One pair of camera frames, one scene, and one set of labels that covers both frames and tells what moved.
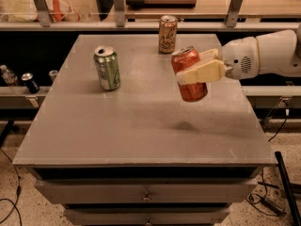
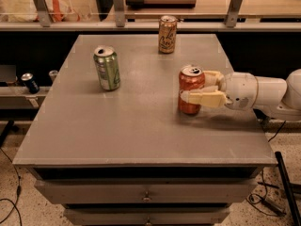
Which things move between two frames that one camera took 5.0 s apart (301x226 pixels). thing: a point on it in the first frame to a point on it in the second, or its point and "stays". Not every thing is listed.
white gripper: [240, 57] to [241, 89]
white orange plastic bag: [21, 7] stays
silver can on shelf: [53, 74] stays
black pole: [288, 187] stays
